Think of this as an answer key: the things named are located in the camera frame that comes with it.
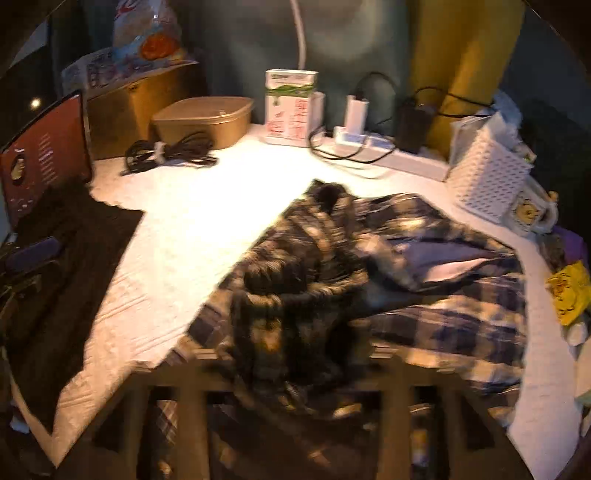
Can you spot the green and white carton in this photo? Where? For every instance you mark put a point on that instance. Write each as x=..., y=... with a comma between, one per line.
x=288, y=110

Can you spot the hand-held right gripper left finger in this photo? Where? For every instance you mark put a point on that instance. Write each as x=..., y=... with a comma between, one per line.
x=194, y=415

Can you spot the white perforated basket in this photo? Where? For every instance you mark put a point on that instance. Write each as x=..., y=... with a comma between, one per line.
x=485, y=180

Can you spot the black power adapter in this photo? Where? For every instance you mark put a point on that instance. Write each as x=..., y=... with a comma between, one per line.
x=415, y=129

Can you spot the white cartoon bear mug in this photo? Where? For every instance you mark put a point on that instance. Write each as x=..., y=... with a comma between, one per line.
x=528, y=212

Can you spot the brown plastic container with lid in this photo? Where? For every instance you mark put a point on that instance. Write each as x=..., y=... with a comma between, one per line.
x=203, y=122

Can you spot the crumpled pale plastic bag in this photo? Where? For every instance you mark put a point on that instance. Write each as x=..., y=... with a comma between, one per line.
x=489, y=124

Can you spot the white power strip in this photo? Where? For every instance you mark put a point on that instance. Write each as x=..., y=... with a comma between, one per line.
x=406, y=161

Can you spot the purple cloth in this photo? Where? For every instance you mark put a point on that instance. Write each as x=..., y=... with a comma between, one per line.
x=565, y=244

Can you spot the blue snack bag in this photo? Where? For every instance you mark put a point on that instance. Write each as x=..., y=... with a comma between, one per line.
x=138, y=46

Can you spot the brown cardboard box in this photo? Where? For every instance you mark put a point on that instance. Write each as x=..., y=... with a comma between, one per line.
x=120, y=115

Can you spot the plaid pants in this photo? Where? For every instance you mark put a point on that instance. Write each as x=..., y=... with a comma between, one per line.
x=415, y=323

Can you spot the yellow cloth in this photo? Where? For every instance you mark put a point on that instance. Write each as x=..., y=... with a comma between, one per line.
x=568, y=290

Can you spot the black cloth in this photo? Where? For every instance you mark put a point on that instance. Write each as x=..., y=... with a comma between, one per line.
x=69, y=286

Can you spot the white charger plug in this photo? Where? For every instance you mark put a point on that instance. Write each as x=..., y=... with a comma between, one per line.
x=356, y=115

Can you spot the white desk lamp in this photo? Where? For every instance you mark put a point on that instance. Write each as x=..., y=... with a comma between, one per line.
x=299, y=37

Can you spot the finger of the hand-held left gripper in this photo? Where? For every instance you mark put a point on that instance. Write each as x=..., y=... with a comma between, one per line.
x=37, y=254

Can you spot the white quilted mat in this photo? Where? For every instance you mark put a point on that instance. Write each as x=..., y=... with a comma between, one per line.
x=207, y=217

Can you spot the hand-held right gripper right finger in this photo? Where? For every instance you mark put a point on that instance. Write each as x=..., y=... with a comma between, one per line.
x=397, y=415

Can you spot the yellow curtain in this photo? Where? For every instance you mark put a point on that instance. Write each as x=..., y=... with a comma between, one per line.
x=461, y=55

